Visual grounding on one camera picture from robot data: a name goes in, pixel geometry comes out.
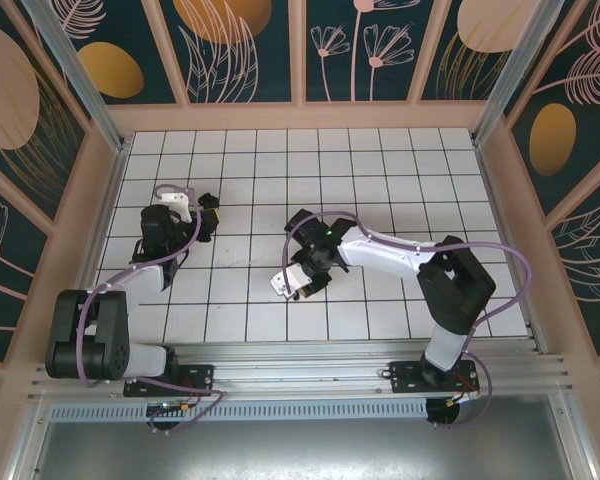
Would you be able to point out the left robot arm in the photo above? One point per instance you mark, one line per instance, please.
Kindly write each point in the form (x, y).
(140, 280)

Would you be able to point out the grey metal sheet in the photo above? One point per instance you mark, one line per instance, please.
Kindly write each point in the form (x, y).
(300, 450)

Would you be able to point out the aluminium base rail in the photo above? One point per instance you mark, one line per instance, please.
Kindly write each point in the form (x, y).
(300, 370)

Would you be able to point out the aluminium frame post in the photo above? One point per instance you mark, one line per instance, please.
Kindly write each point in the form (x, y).
(80, 85)
(510, 65)

